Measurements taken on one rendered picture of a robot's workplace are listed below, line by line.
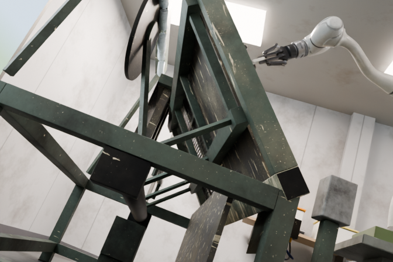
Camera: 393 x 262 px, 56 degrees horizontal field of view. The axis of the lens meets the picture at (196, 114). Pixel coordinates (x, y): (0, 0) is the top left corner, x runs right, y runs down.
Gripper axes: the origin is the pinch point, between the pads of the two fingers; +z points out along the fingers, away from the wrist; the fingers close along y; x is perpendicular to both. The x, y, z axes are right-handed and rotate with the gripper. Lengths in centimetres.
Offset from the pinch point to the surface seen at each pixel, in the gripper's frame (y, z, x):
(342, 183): 70, -4, -16
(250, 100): 23.8, 18.6, -15.7
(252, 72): 11.6, 12.6, -15.7
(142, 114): -19, 57, 81
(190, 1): -36.3, 24.4, -9.7
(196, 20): -29.6, 22.9, -2.7
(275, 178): 59, 21, -14
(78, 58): -162, 94, 229
